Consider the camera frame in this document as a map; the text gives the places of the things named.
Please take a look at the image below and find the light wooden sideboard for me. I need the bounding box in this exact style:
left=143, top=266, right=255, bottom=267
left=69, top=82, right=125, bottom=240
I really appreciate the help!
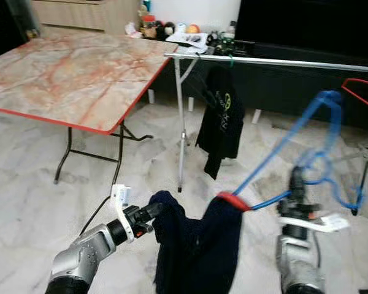
left=31, top=0, right=142, bottom=34

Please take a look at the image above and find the blue plastic hanger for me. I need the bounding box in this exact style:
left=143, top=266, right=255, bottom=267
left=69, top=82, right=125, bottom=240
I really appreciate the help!
left=233, top=90, right=364, bottom=212

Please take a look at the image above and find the white paper stack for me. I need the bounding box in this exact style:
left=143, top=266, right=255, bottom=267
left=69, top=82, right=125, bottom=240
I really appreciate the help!
left=166, top=32, right=209, bottom=51

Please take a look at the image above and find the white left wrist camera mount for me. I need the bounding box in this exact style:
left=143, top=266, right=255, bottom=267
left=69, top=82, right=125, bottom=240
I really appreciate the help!
left=110, top=184, right=136, bottom=241

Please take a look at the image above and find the black flat television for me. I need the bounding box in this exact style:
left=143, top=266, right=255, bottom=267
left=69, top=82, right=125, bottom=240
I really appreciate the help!
left=234, top=0, right=368, bottom=62

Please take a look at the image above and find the black glass display cabinet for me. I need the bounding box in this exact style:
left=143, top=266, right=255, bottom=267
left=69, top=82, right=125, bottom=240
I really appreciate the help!
left=0, top=0, right=40, bottom=62

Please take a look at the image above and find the marble folding table red edge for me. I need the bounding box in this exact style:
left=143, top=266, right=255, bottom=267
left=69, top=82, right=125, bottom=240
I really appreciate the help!
left=0, top=32, right=178, bottom=184

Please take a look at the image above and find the red lid jar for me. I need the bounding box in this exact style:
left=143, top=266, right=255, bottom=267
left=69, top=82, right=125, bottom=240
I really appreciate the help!
left=142, top=13, right=157, bottom=39

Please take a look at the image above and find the black shirt green print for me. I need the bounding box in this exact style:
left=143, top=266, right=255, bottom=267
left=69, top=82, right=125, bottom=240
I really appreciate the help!
left=196, top=64, right=246, bottom=180

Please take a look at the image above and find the pink white tissue box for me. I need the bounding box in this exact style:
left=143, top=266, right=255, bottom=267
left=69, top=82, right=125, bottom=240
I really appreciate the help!
left=124, top=23, right=142, bottom=37

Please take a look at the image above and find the navy shirt red collar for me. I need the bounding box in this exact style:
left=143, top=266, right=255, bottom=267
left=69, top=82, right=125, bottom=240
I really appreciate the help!
left=148, top=190, right=252, bottom=294

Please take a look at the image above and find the red hanger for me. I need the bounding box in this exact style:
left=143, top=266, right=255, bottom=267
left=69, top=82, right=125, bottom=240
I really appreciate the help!
left=342, top=78, right=368, bottom=112

